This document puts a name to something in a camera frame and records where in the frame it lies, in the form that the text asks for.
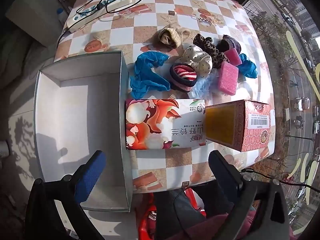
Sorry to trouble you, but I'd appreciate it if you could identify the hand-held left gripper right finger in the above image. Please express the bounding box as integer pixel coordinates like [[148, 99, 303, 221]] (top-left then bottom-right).
[[208, 150, 297, 240]]

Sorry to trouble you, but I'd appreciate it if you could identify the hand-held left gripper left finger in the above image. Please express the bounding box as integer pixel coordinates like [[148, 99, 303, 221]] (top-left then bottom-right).
[[25, 150, 107, 240]]

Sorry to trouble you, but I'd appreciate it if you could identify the white cardboard box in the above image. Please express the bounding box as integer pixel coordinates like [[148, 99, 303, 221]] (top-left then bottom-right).
[[33, 50, 133, 212]]

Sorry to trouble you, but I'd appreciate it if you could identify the small blue plastic glove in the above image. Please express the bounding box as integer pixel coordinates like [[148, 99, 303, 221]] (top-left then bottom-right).
[[239, 53, 258, 79]]

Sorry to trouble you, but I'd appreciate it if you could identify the magenta sponge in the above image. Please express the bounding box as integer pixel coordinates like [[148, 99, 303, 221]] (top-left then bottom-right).
[[223, 49, 243, 67]]

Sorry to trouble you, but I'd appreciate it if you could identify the polka-dot satin scrunchie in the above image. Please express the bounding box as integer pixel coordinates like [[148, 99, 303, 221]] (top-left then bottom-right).
[[176, 45, 213, 79]]

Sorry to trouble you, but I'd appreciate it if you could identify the leopard print scrunchie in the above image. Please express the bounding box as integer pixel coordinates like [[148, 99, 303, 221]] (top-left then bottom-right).
[[192, 34, 230, 69]]

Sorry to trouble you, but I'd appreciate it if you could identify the purple knitted sock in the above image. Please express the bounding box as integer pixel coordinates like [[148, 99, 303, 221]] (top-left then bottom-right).
[[216, 35, 242, 54]]

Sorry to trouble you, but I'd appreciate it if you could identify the beige sock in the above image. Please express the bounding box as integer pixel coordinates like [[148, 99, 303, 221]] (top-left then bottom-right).
[[158, 26, 191, 50]]

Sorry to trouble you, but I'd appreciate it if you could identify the red patterned cardboard box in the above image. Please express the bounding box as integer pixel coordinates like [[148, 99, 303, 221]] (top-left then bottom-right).
[[204, 99, 275, 153]]

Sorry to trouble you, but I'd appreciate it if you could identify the red plastic stool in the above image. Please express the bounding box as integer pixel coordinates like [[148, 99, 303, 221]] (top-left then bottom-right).
[[139, 187, 208, 240]]

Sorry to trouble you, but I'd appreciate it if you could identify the floral tissue pack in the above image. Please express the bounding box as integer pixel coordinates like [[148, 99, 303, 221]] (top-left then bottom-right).
[[125, 98, 207, 150]]

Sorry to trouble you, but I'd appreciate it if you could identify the light blue fluffy cloth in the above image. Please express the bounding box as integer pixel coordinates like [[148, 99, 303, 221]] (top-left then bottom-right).
[[187, 74, 222, 99]]

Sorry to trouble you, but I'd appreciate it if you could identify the light pink sponge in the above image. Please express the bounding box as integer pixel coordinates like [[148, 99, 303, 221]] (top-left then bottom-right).
[[217, 61, 239, 96]]

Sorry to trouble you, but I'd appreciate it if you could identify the red striped rolled sock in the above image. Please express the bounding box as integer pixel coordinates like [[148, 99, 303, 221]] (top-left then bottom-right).
[[170, 64, 198, 93]]

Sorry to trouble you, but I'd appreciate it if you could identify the large blue plastic glove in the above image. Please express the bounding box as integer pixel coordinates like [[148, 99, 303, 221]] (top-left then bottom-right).
[[129, 51, 172, 99]]

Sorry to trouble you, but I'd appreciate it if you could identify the blue-capped bottle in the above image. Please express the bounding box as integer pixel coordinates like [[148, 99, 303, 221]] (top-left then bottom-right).
[[56, 8, 66, 27]]

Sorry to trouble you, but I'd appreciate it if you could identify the white power strip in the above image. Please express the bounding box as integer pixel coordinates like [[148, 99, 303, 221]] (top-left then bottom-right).
[[66, 0, 133, 33]]

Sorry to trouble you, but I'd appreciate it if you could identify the checkered tablecloth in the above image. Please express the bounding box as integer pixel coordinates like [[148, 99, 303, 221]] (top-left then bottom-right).
[[54, 0, 275, 195]]

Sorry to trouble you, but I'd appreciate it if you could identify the white cabinet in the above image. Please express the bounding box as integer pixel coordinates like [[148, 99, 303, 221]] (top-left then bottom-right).
[[5, 0, 75, 48]]

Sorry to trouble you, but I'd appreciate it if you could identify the thin black cable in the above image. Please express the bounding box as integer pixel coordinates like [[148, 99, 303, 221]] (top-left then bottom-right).
[[239, 169, 320, 189]]

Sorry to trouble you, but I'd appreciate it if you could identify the white power strip cord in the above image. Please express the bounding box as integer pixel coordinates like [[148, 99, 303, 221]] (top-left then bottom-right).
[[57, 29, 70, 53]]

